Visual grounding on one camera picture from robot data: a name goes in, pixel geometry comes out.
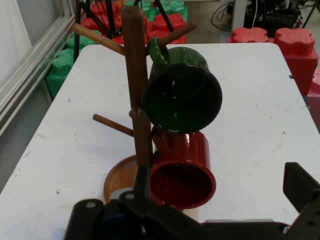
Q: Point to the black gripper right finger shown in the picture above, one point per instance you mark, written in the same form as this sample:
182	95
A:
303	190

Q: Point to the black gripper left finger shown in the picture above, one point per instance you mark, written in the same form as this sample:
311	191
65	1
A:
140	215

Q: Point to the red enamel mug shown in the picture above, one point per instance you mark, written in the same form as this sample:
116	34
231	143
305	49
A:
190	150

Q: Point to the pink foam block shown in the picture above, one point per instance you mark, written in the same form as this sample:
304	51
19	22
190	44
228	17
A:
315	100

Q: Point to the green enamel mug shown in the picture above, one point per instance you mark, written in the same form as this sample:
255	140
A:
182	100

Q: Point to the red foam building block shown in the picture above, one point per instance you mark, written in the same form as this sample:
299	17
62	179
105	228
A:
162	25
250	35
297	50

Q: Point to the wooden mug tree stand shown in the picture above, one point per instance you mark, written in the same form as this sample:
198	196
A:
133	62

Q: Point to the green foam building block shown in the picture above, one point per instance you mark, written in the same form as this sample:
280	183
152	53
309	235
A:
152	10
60	72

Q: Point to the black equipment case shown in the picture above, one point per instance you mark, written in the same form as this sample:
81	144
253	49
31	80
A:
275	17

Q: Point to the black tripod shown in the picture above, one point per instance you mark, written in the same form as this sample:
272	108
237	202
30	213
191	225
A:
111	20

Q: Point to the aluminium wall rail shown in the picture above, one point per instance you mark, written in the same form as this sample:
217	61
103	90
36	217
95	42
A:
32	65

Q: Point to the white post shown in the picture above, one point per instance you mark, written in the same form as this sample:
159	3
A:
240	15

